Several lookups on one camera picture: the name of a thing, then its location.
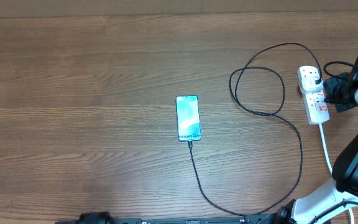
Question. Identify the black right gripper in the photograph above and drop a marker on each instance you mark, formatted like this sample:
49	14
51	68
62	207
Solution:
340	106

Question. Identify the Galaxy smartphone blue screen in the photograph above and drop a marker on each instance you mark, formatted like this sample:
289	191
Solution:
188	118

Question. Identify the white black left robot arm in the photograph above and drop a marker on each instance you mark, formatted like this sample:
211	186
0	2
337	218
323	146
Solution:
96	218

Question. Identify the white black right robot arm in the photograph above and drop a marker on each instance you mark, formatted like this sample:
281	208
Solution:
340	192

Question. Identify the white charger plug adapter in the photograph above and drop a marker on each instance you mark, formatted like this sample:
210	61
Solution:
310	85

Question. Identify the white power strip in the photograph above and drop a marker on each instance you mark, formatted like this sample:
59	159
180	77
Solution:
315	106

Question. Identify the brown cardboard backdrop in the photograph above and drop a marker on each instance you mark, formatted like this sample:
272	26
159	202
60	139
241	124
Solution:
63	8

